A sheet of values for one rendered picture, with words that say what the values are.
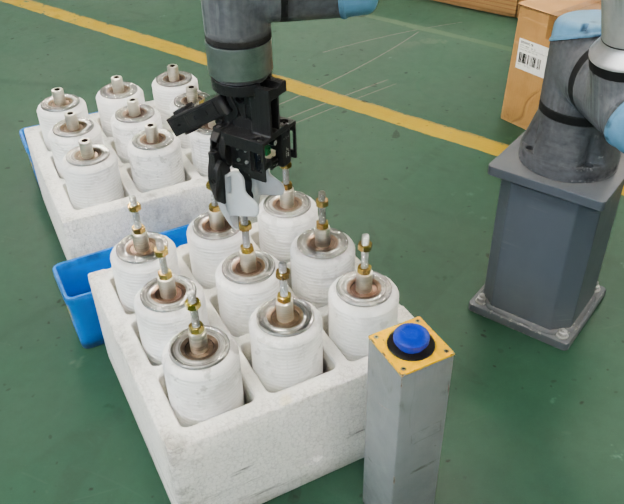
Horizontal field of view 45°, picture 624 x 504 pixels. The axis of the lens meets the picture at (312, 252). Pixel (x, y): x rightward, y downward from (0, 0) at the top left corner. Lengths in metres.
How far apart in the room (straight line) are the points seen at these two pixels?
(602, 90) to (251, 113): 0.44
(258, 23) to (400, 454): 0.52
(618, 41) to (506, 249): 0.43
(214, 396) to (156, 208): 0.53
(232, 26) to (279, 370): 0.43
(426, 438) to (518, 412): 0.32
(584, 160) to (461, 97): 0.97
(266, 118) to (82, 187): 0.56
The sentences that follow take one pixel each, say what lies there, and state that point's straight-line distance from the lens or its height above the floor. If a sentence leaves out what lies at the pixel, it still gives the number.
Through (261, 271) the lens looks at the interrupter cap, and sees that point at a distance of 1.04.
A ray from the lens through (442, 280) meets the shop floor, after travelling 1.44.
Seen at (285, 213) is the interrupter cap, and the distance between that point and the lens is 1.15.
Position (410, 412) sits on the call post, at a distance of 0.87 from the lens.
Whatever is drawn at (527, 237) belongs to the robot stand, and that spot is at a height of 0.19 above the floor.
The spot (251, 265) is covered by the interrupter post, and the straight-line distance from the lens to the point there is 1.04.
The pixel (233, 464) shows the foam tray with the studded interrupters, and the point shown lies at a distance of 1.00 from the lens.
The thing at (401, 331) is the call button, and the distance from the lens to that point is 0.84.
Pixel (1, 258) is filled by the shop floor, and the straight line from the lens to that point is 1.62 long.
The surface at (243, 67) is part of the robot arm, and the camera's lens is 0.85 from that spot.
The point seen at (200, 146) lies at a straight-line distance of 1.40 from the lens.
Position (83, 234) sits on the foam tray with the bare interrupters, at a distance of 1.37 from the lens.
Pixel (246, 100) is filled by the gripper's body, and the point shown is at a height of 0.52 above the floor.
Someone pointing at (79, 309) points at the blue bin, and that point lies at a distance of 1.29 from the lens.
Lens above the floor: 0.90
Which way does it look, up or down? 37 degrees down
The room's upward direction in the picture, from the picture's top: 1 degrees counter-clockwise
